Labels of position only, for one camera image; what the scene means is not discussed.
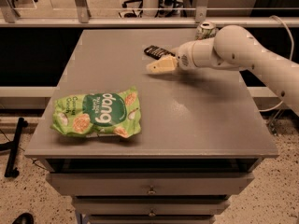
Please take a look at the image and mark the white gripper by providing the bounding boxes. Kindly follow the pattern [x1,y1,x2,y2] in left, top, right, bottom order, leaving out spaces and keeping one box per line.
[146,41,198,74]

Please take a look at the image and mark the black rxbar chocolate bar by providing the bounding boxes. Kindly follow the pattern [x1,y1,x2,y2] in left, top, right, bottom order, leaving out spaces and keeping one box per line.
[144,45,174,60]

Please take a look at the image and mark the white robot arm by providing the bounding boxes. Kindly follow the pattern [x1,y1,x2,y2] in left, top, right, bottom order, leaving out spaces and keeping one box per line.
[147,25,299,115]

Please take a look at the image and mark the green white soda can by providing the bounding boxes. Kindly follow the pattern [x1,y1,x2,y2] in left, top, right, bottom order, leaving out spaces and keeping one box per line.
[195,21,219,40]

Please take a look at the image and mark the black office chair centre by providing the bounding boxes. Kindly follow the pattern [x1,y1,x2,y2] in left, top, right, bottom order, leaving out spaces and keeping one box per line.
[119,0,143,18]

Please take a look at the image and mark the green dang chips bag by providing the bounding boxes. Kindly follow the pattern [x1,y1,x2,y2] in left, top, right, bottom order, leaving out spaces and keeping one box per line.
[51,87,141,138]

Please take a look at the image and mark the grey drawer cabinet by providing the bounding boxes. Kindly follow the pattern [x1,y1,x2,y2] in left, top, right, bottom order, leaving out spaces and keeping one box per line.
[26,29,278,224]

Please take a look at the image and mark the top drawer knob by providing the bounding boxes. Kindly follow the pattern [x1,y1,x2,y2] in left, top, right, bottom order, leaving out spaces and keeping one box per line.
[148,187,156,195]

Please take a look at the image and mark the drawer knob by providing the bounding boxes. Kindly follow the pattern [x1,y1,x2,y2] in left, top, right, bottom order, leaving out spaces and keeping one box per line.
[149,210,156,217]
[148,187,156,195]

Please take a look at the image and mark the black stand leg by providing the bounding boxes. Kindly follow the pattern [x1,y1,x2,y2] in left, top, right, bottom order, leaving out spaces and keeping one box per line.
[0,118,28,178]

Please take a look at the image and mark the black shoe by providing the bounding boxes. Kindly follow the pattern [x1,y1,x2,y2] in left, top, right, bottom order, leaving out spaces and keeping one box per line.
[12,213,35,224]

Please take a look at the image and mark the metal railing post right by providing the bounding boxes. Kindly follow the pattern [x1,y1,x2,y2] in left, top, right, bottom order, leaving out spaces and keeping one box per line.
[193,0,209,22]

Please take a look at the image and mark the metal railing post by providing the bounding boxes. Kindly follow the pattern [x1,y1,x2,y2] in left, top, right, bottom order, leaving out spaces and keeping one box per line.
[193,0,209,22]
[0,0,20,23]
[75,0,91,23]

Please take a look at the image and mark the white cable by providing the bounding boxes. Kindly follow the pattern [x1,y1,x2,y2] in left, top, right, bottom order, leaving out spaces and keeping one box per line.
[258,14,296,113]

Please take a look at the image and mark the metal railing post far left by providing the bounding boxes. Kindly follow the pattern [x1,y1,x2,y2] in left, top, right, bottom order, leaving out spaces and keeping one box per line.
[0,0,20,23]

